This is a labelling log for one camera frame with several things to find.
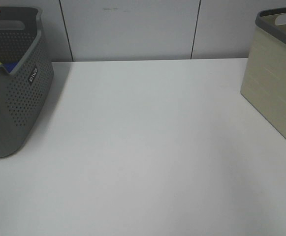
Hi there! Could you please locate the grey perforated plastic basket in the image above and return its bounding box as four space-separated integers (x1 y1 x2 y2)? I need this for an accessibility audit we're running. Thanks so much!
0 6 54 158

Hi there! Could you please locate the beige bin with grey rim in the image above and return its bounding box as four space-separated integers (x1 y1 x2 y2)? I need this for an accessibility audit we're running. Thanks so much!
240 7 286 139

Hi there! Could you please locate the blue towel in basket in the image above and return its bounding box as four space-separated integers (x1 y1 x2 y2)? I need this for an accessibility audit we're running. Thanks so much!
0 62 18 73

